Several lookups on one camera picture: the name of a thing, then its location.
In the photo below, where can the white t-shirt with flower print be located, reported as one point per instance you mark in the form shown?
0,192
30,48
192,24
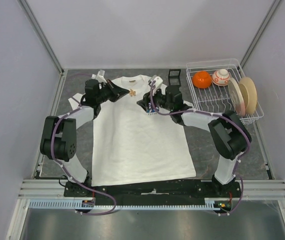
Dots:
132,145

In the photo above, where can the beige plate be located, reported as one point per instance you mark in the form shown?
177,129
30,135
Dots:
249,94

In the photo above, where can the black square box far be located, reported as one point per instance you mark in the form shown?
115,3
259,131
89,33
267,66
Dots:
174,77

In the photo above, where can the light blue cable duct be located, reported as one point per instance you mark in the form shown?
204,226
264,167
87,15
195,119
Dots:
78,204

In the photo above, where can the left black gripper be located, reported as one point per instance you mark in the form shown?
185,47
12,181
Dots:
115,96

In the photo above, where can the small beige brooch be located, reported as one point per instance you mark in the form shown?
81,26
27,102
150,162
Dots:
132,93

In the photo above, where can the white bowl orange circles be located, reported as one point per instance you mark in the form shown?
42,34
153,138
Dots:
221,77

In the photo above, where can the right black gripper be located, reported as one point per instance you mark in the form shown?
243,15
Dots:
144,104

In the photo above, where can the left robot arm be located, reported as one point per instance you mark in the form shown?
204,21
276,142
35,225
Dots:
59,135

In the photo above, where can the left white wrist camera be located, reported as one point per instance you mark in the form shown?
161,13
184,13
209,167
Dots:
100,76

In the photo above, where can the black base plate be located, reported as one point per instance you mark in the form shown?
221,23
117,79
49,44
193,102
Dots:
159,195

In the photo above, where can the white wire dish rack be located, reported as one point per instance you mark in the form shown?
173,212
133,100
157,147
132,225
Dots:
216,99

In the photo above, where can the aluminium frame rail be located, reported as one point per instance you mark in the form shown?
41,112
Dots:
248,189

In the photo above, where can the white plate pink rim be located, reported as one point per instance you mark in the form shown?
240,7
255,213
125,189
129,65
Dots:
236,97

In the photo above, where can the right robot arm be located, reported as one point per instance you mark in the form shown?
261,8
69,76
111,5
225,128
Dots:
230,137

